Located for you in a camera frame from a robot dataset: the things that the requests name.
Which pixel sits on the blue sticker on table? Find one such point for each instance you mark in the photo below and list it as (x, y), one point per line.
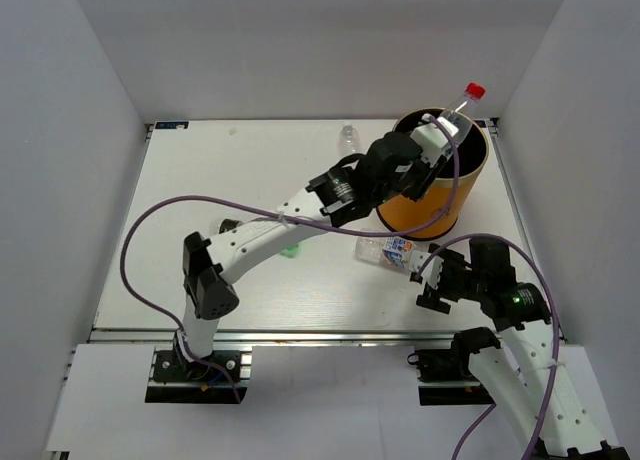
(171, 125)

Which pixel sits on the blue orange label clear bottle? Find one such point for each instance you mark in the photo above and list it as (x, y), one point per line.
(391, 252)

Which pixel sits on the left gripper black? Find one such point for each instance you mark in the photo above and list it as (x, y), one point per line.
(426, 175)

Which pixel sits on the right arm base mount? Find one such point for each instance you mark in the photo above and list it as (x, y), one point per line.
(444, 373)

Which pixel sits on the red label Nongfu water bottle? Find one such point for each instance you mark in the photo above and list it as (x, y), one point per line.
(458, 117)

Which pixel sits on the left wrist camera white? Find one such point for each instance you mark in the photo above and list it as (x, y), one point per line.
(432, 136)

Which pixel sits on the green plastic bottle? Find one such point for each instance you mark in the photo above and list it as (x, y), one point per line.
(291, 251)

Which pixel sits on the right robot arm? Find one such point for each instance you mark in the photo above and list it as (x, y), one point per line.
(517, 360)

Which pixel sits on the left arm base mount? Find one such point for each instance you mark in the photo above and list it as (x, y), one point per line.
(170, 382)

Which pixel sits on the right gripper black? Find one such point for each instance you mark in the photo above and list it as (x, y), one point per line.
(431, 298)

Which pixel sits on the clear unlabelled plastic bottle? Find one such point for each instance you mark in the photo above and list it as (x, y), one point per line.
(349, 140)

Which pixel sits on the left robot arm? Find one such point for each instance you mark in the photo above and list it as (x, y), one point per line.
(212, 265)

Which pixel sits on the aluminium table edge rail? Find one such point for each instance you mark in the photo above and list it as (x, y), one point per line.
(157, 336)

